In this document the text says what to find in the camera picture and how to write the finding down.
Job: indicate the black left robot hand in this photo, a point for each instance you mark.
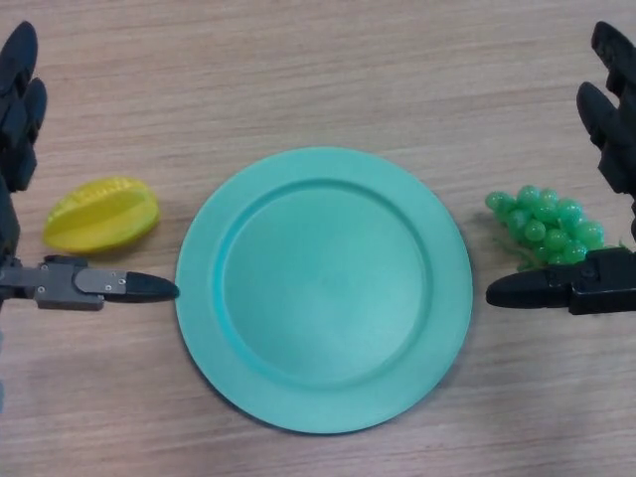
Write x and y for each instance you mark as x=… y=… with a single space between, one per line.
x=15 y=129

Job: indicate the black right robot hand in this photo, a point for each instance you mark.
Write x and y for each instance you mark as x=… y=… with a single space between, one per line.
x=603 y=290

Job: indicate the yellow starfruit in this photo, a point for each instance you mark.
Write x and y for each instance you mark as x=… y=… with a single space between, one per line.
x=102 y=218

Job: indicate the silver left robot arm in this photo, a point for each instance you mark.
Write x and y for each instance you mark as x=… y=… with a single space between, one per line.
x=1 y=377

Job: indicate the green round plate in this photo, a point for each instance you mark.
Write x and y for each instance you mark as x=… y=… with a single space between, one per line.
x=323 y=298

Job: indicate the green grape bunch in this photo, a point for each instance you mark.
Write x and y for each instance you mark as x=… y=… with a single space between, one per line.
x=551 y=228

